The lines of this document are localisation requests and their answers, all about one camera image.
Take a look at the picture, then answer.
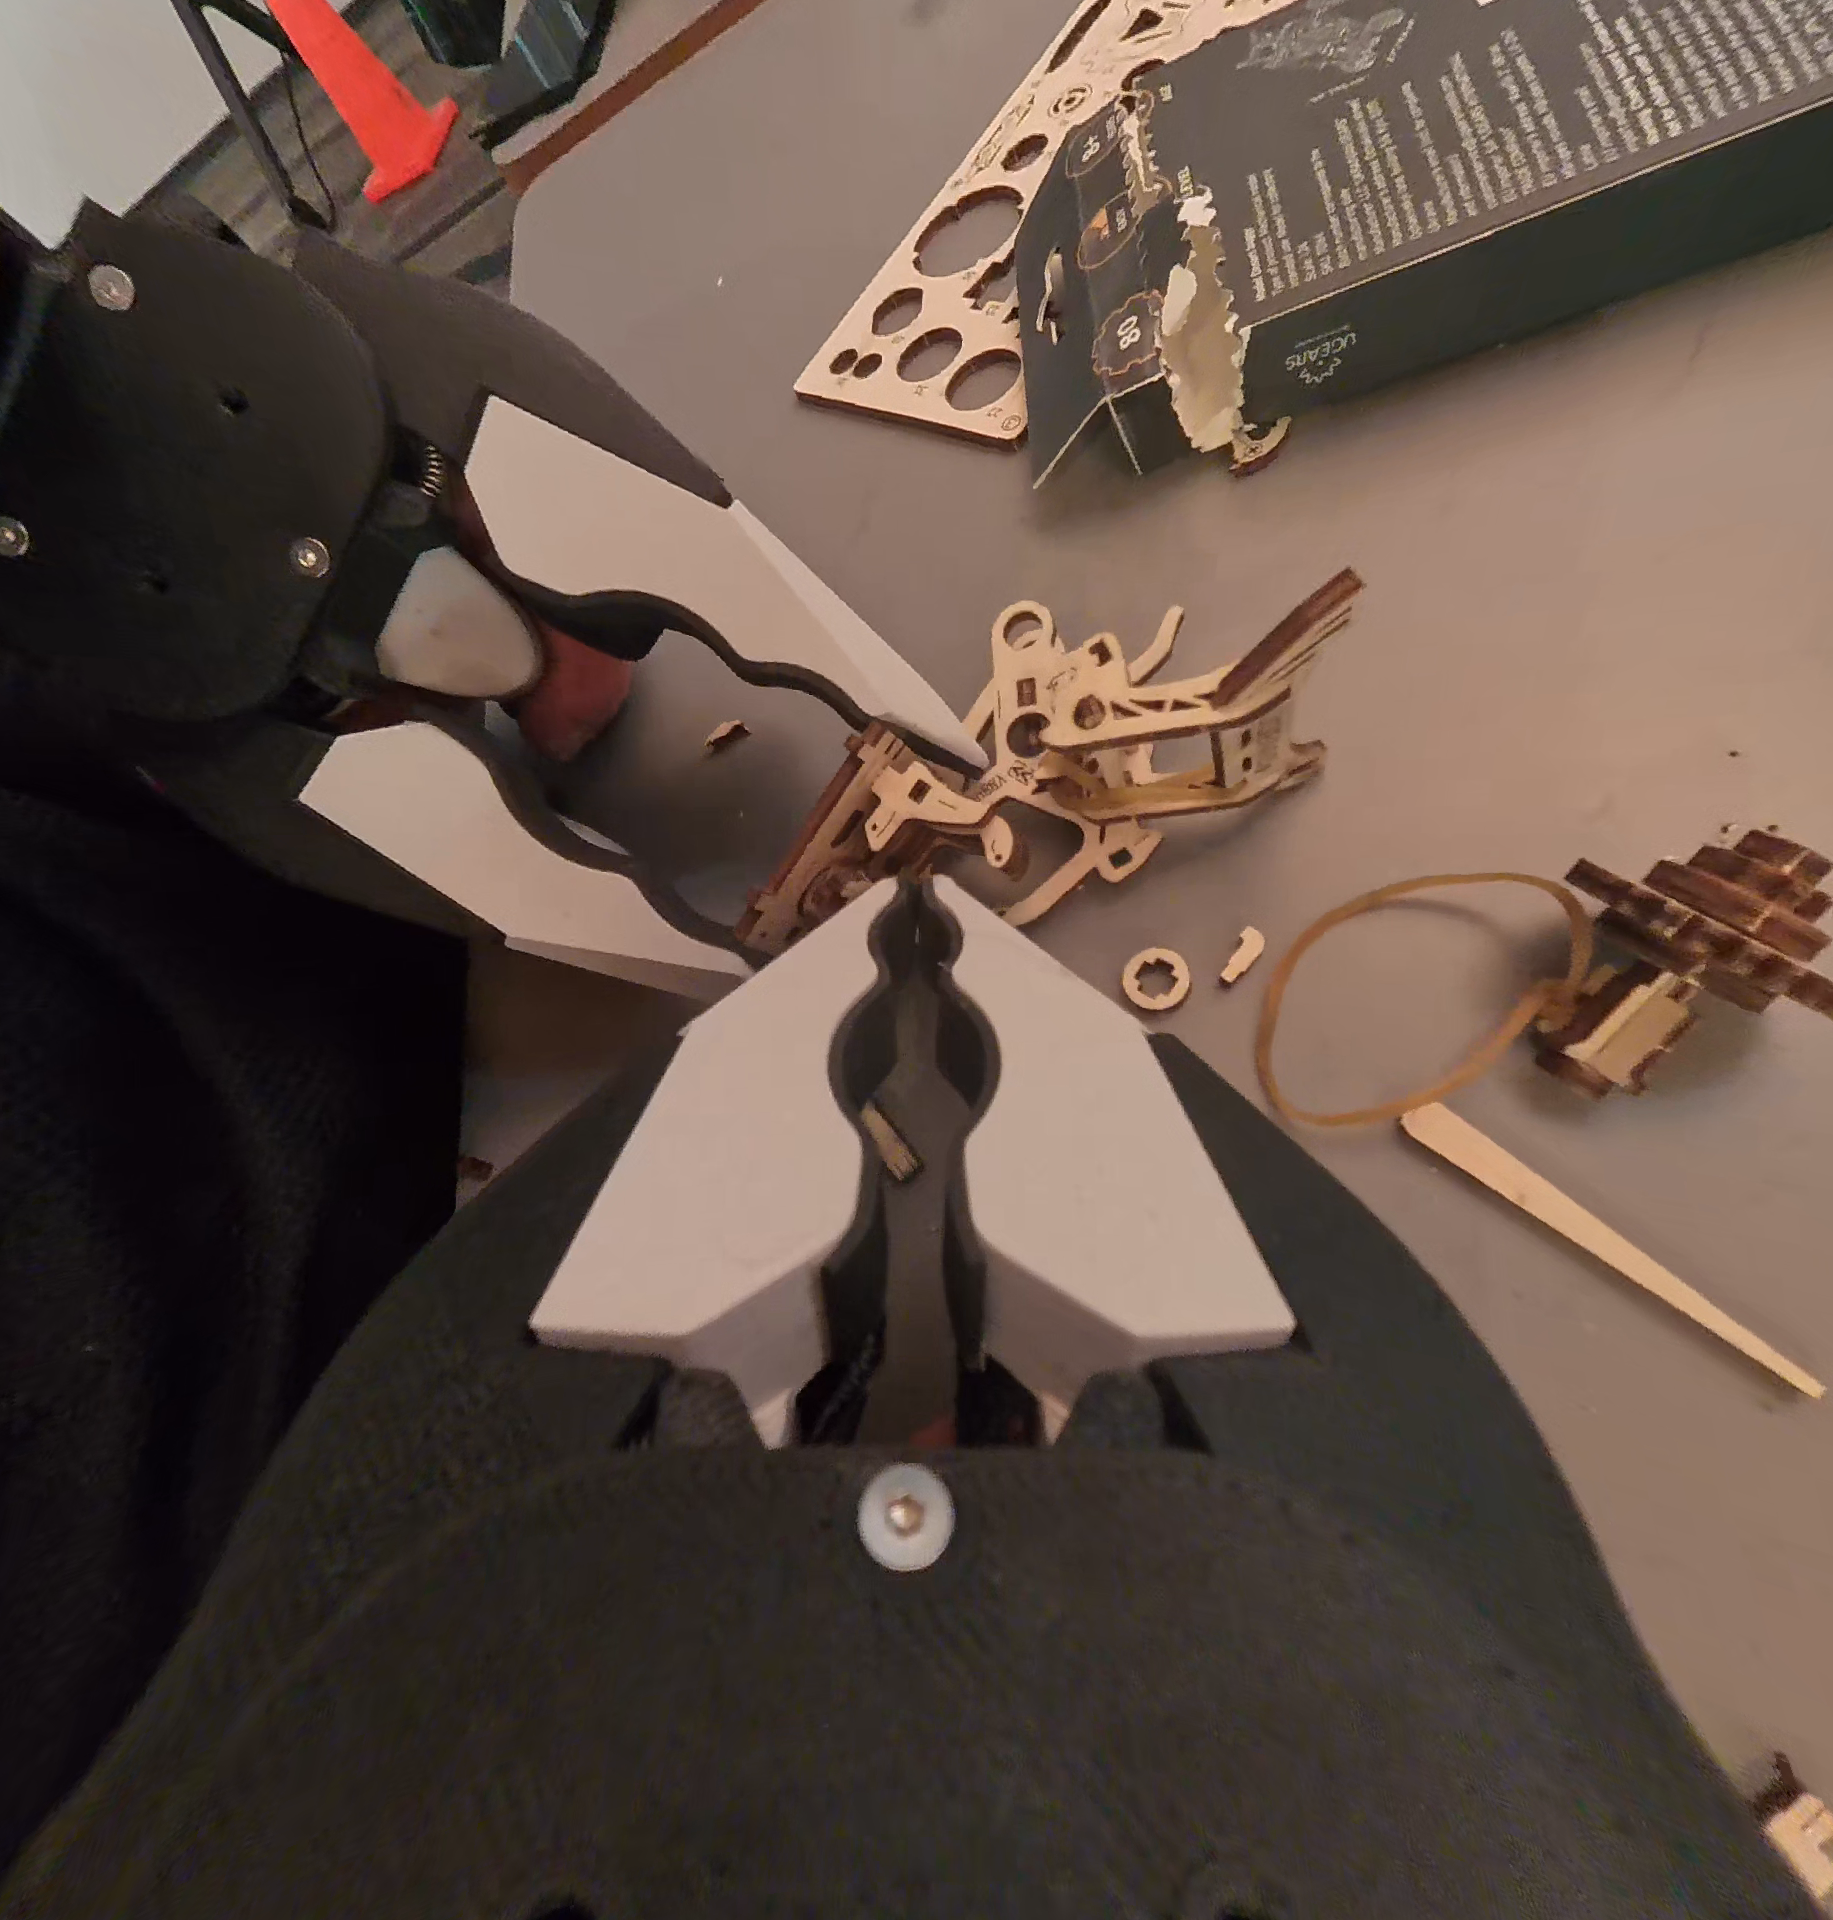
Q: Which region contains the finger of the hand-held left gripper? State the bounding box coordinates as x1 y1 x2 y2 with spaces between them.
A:
295 717 757 1004
465 393 997 778

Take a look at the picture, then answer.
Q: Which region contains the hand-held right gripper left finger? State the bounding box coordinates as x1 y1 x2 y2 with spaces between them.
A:
531 878 921 1448

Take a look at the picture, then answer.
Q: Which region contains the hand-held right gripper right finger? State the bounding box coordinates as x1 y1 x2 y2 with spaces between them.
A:
927 878 1298 1445

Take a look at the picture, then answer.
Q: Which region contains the wooden buggy model assembly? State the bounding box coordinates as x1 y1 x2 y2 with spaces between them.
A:
738 570 1368 961

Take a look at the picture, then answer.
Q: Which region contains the person's left hand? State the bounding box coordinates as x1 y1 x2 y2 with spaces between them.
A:
515 618 638 763

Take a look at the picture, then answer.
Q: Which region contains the laser-cut plywood part sheet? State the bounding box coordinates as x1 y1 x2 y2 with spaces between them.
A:
793 0 1218 449

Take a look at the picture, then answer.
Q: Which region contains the orange-red plastic item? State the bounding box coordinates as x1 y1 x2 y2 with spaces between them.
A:
264 0 459 205

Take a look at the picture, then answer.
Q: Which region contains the person's dark clothing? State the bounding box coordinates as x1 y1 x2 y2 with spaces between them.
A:
0 631 485 1920

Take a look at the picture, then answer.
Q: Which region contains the pointed pale wooden stick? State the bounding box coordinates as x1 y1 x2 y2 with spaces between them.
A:
1398 1101 1829 1401

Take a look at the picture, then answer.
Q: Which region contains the stepped wooden gear stack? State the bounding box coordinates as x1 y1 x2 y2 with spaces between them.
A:
1531 825 1833 1096

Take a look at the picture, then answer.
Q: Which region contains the black cardboard box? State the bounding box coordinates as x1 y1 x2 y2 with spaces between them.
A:
1012 0 1833 489

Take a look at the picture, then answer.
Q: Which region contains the small wooden frame part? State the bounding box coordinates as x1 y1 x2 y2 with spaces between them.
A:
1750 1755 1833 1900

